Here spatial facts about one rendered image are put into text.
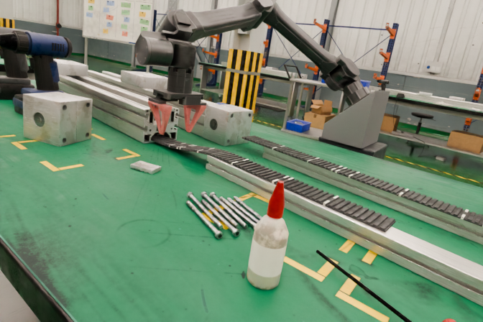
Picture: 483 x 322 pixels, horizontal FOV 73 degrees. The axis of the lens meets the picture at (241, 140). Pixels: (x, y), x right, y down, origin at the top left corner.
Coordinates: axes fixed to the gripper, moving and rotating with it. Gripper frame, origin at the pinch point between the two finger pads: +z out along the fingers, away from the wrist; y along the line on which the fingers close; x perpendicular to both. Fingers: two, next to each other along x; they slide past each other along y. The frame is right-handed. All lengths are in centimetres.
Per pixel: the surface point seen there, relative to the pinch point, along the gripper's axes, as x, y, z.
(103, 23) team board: -569, -248, -43
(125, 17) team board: -527, -268, -58
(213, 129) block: -1.7, -14.2, 1.2
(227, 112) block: 2.8, -14.0, -4.4
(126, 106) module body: -14.4, 4.9, -2.7
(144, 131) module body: -6.0, 4.7, 1.6
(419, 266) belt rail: 56, 2, 4
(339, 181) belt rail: 35.0, -17.4, 3.6
